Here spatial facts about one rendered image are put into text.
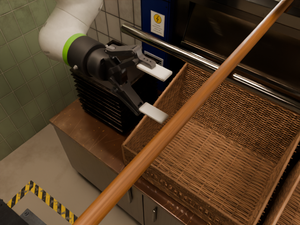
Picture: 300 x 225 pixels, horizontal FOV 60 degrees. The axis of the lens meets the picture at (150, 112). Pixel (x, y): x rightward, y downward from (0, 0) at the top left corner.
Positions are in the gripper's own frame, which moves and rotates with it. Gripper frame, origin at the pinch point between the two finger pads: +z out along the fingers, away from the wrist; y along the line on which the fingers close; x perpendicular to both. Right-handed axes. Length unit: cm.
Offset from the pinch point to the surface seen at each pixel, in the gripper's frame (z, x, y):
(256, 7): -1, -55, 2
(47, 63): -117, -33, 70
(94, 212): 6.9, 26.9, -1.5
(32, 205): -73, 30, 119
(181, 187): 6.5, -5.5, 46.9
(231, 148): 12, -41, 60
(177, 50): -8.3, -18.5, 1.8
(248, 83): 12.5, -18.2, 1.9
